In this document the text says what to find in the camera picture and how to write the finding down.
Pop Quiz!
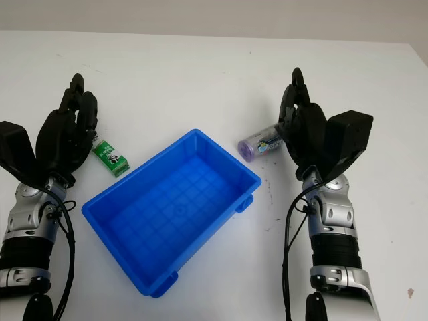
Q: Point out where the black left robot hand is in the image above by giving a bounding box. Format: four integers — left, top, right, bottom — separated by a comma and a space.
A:
35, 72, 100, 184

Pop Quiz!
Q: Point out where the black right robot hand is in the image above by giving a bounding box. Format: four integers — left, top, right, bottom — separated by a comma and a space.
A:
276, 66, 330, 180

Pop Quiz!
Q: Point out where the purple silver drink can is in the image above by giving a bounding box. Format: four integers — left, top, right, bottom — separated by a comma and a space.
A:
237, 122, 288, 164

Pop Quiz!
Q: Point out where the blue plastic tray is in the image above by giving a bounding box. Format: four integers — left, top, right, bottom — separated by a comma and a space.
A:
81, 128, 263, 298

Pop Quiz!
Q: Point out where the small green drink carton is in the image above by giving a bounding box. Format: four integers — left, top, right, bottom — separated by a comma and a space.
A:
90, 132, 131, 178

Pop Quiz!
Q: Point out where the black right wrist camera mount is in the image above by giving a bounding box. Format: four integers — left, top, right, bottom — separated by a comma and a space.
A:
322, 109, 375, 183

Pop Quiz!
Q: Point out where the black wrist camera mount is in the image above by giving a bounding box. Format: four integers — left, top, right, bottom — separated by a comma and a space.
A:
0, 120, 43, 189
322, 109, 375, 183

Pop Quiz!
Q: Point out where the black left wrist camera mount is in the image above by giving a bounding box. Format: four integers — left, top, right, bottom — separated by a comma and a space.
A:
0, 120, 43, 189

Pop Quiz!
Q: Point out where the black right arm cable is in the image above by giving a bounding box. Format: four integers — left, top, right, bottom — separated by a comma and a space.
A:
280, 167, 324, 321

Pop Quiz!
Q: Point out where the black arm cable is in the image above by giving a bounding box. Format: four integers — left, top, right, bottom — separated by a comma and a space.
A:
39, 187, 78, 321
280, 167, 324, 321

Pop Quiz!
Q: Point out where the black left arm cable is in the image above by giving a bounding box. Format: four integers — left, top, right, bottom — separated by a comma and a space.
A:
39, 187, 78, 321

